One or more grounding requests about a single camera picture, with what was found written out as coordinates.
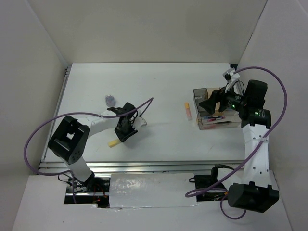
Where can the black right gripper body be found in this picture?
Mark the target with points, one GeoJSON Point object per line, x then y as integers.
{"type": "Point", "coordinates": [231, 100]}

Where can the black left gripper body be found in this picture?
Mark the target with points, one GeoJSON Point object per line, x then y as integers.
{"type": "Point", "coordinates": [123, 133]}

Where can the yellow highlighter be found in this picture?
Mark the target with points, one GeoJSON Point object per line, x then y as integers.
{"type": "Point", "coordinates": [114, 143]}

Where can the red gel pen horizontal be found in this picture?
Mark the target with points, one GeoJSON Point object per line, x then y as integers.
{"type": "Point", "coordinates": [215, 120]}

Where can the blue gel pen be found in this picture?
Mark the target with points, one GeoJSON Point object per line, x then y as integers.
{"type": "Point", "coordinates": [210, 117]}

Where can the black red pen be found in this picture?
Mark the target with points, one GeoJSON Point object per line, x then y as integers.
{"type": "Point", "coordinates": [224, 122]}

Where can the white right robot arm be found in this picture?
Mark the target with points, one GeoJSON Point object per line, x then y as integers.
{"type": "Point", "coordinates": [253, 191]}

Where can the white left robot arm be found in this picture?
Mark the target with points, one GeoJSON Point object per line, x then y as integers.
{"type": "Point", "coordinates": [69, 140]}

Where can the smoky plastic desk organizer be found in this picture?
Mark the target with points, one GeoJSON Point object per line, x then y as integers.
{"type": "Point", "coordinates": [203, 94]}

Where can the orange pink highlighter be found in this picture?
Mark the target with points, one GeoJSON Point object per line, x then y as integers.
{"type": "Point", "coordinates": [187, 110]}

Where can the white front cover plate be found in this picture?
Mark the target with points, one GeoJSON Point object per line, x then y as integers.
{"type": "Point", "coordinates": [151, 190]}

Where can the right side aluminium rail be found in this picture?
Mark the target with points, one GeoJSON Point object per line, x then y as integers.
{"type": "Point", "coordinates": [239, 85]}

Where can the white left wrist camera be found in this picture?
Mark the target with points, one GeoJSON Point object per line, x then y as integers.
{"type": "Point", "coordinates": [139, 122]}

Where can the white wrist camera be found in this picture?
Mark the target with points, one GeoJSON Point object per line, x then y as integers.
{"type": "Point", "coordinates": [231, 77]}
{"type": "Point", "coordinates": [139, 122]}

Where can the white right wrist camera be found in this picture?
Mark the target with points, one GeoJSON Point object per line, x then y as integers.
{"type": "Point", "coordinates": [231, 77]}

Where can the aluminium table edge rail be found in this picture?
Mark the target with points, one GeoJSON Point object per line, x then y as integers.
{"type": "Point", "coordinates": [152, 167]}

